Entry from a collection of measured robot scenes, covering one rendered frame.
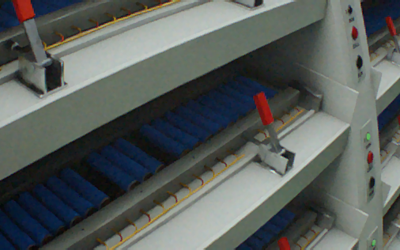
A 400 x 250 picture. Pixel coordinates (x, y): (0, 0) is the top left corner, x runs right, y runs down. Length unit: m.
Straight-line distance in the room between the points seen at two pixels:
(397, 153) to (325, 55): 0.38
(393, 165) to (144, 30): 0.65
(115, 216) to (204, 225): 0.09
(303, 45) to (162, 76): 0.32
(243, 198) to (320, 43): 0.26
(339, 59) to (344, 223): 0.26
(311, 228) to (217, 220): 0.30
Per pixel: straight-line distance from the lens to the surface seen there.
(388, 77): 0.95
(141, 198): 0.56
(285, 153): 0.66
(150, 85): 0.49
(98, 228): 0.53
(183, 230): 0.56
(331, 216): 0.85
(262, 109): 0.64
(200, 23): 0.54
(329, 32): 0.75
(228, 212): 0.59
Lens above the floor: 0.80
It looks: 18 degrees down
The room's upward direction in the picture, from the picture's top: 12 degrees counter-clockwise
